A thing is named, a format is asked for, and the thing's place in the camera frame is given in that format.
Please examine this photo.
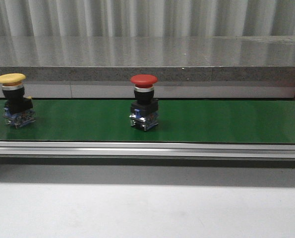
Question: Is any green conveyor belt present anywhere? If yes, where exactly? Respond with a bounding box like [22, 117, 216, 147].
[0, 99, 295, 144]

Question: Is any grey speckled stone counter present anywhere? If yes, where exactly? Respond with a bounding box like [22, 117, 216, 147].
[0, 36, 295, 84]

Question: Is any white panel under counter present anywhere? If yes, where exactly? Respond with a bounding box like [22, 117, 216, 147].
[0, 81, 295, 100]

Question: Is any white pleated curtain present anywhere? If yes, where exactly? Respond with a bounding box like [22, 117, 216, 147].
[0, 0, 295, 37]

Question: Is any aluminium conveyor frame rail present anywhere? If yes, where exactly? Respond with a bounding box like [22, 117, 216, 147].
[0, 141, 295, 161]

